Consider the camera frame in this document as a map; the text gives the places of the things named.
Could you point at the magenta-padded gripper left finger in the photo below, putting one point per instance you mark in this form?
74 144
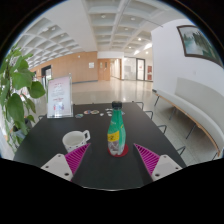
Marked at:
77 157

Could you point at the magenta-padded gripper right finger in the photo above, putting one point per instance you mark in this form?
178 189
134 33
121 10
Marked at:
148 158

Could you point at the green plastic drink bottle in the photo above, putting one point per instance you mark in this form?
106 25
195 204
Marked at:
116 130

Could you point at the white patterned mug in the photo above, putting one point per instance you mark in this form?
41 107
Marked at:
73 140

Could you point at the flat round red coaster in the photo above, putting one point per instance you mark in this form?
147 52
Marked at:
126 150

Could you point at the small round printed badge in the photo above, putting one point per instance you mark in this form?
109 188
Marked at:
79 115
95 111
87 112

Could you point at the clear acrylic sign stand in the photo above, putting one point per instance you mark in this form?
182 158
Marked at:
60 96

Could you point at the dark-framed glass door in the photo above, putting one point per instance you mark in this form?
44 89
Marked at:
140 69

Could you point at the green leafy potted plant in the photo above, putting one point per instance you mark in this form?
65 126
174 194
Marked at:
18 80

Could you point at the dark-framed landscape painting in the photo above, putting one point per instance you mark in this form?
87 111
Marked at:
198 43

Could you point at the recessed ceiling lights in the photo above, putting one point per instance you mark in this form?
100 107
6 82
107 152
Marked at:
103 16

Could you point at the long white wall bench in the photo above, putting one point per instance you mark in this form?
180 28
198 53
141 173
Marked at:
196 106

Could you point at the red wall poster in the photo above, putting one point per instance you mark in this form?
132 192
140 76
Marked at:
149 72

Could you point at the white wall notice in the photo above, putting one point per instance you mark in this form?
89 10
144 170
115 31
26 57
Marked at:
91 65

